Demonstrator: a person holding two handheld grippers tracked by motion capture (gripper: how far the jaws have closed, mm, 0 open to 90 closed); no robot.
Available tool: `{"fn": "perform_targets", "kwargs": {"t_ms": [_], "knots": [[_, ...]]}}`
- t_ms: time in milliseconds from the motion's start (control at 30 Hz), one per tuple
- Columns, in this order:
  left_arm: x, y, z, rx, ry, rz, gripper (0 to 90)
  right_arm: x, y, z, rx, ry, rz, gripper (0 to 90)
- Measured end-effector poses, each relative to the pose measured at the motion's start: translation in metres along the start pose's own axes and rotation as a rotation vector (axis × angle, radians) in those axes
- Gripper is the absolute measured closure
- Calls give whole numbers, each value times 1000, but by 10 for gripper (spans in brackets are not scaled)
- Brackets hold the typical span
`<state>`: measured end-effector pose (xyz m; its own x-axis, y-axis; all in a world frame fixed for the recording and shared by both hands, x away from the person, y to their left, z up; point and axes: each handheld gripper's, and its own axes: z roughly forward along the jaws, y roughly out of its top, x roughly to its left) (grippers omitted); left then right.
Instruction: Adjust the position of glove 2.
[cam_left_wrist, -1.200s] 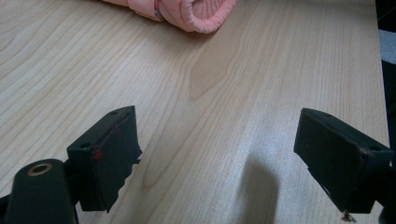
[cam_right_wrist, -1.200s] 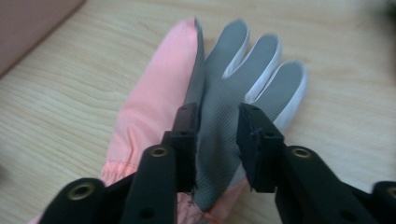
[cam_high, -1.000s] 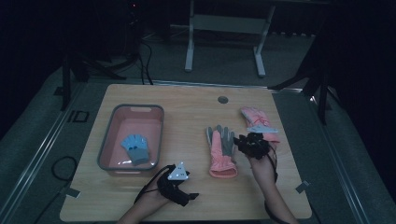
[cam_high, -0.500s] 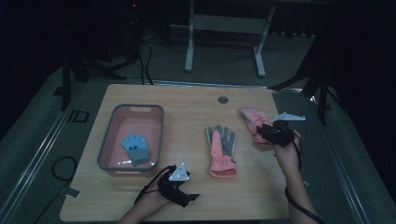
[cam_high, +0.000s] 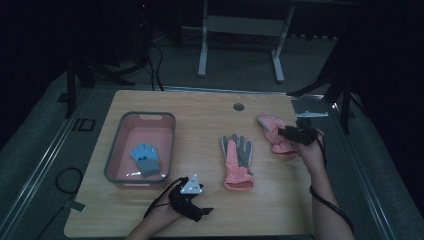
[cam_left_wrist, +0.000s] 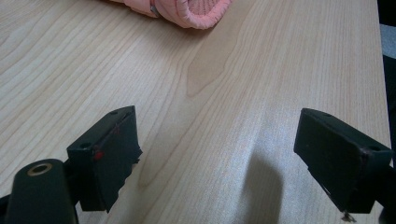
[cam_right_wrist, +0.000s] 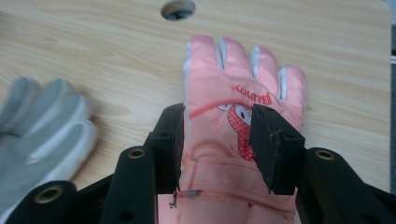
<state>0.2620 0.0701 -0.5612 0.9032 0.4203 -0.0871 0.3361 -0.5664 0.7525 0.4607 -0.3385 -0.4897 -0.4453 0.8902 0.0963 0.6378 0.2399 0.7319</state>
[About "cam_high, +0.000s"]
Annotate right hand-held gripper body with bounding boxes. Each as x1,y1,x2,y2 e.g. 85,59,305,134
290,96,330,146

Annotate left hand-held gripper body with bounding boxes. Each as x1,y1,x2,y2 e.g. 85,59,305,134
167,173,205,223

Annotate pink padded glove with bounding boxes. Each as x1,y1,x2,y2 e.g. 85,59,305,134
256,114,300,157

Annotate pink glove with grey palm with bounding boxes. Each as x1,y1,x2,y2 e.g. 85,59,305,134
219,133,255,192

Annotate blue knit glove dark dots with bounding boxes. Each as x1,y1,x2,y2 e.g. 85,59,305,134
130,143,162,178

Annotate pink basin with grey rim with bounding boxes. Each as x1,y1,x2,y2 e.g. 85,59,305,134
103,111,177,190

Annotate person's left hand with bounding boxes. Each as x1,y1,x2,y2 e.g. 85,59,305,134
143,195,184,228

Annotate person's right hand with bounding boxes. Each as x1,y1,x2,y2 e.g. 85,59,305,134
295,129,327,178

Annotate black stand with angled legs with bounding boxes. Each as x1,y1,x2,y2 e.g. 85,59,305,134
287,56,366,135
57,54,136,120

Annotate grey tape piece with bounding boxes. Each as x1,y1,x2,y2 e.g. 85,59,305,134
62,200,87,213

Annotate black equipment tower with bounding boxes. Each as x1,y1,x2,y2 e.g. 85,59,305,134
132,0,155,69

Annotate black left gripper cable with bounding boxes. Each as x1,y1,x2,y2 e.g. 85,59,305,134
142,176,188,220

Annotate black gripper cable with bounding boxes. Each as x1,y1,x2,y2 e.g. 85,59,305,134
142,176,188,220
308,133,356,235

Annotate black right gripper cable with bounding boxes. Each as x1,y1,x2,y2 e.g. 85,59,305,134
308,133,356,235

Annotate white metal desk frame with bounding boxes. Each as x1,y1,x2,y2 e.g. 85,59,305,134
197,0,297,84

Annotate black looped floor cable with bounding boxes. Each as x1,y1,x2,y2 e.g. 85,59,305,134
54,166,84,195

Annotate black floor cables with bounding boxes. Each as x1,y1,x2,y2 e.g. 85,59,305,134
145,42,165,92

